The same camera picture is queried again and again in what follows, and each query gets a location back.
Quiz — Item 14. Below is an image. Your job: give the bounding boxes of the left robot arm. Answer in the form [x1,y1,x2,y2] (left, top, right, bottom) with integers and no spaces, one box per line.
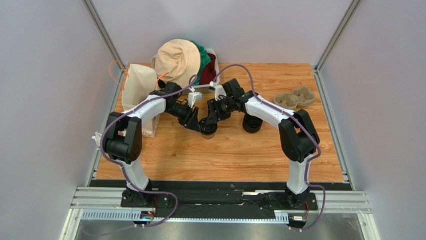
[100,82,202,208]

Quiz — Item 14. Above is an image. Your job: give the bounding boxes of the single brown paper cup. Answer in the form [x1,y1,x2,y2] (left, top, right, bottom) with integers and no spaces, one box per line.
[201,133,216,140]

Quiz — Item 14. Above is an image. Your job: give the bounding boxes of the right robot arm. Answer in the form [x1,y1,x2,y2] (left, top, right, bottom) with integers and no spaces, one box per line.
[199,79,320,209]

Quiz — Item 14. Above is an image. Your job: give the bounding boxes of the stack of black lids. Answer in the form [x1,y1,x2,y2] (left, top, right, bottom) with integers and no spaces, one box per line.
[242,114,264,134]

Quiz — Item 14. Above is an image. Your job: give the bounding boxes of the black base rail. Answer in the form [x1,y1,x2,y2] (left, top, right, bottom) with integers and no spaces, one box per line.
[89,180,351,221]

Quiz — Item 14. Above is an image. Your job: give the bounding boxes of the dark red cloth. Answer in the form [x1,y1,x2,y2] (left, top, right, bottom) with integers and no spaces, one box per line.
[199,53,217,85]

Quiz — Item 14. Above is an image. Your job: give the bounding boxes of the beige bucket hat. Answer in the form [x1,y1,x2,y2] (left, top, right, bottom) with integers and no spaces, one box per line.
[151,39,201,88]

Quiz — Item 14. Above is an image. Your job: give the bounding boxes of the purple cable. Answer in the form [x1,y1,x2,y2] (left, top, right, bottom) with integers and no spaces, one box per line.
[99,74,199,228]
[211,63,327,232]

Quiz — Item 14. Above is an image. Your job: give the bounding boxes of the white plastic basket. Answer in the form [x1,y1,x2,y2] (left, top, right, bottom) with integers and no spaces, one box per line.
[150,48,221,94]

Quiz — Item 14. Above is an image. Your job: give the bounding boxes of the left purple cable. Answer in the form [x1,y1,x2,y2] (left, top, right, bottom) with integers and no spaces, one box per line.
[99,74,199,228]

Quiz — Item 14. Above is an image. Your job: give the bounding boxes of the green cloth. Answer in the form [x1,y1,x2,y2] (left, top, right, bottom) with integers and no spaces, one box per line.
[190,40,212,86]

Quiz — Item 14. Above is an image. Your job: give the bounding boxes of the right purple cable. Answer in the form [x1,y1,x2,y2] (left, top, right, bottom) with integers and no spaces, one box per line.
[211,63,327,232]

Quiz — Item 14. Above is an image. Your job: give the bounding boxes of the white paper bag orange handles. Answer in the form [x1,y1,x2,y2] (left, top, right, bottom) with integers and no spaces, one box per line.
[109,60,171,139]

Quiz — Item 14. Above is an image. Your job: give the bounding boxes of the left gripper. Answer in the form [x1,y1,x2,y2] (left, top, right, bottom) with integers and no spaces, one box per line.
[166,103,201,134]

